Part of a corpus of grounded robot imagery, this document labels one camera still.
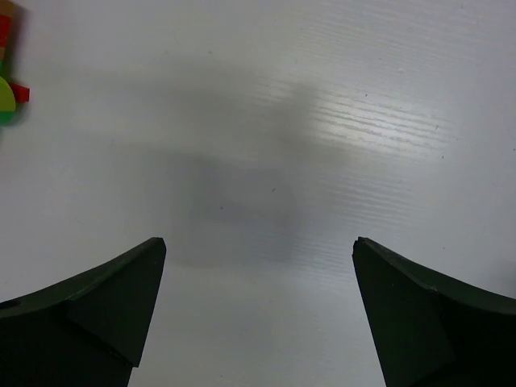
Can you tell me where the multicolour lego brick stack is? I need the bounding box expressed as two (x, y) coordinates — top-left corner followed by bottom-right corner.
(1, 1), (21, 126)

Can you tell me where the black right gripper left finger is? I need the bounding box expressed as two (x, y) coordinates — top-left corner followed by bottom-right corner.
(1, 237), (166, 386)

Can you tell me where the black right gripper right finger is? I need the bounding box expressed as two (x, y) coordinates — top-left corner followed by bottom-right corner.
(352, 237), (515, 386)

